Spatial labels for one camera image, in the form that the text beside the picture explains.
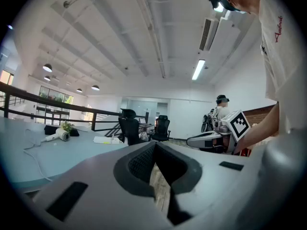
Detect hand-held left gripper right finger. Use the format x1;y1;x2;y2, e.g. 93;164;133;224
155;141;263;227

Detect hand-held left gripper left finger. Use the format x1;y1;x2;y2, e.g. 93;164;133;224
24;141;174;230

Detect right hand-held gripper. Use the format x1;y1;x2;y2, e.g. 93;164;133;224
186;109;251;155

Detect white power strip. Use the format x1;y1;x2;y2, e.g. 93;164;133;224
93;136;120;145

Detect person's right forearm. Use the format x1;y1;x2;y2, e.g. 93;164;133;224
234;101;281;156

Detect white hair dryer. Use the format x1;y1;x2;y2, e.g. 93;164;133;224
40;127;71;143

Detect brown wooden desk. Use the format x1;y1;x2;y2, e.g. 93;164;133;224
138;123;155;136

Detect black office chair with headrest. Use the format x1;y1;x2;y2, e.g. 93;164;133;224
118;108;145;146

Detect cream artificial flower bouquet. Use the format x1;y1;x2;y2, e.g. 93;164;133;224
59;120;75;133

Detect ceiling tube light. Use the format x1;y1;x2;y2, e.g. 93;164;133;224
191;59;206;81

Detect glass entrance doors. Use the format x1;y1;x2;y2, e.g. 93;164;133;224
35;85;74;127

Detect black metal railing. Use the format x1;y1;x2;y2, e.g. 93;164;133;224
0;81;147;132

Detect white ceiling air conditioner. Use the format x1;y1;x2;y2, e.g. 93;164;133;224
198;16;241;55

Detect person's white t-shirt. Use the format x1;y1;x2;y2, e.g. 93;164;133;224
258;0;307;135

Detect white power cable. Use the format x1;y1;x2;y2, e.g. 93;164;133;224
23;128;53;183

